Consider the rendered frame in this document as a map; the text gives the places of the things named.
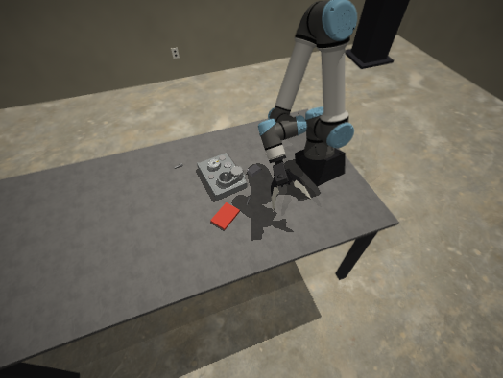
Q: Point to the red flat square plate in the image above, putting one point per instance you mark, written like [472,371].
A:
[225,216]

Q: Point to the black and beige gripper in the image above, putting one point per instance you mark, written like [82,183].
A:
[296,180]

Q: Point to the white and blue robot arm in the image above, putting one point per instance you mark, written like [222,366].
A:
[327,19]

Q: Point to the grey toothed gear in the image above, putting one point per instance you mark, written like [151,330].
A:
[214,164]

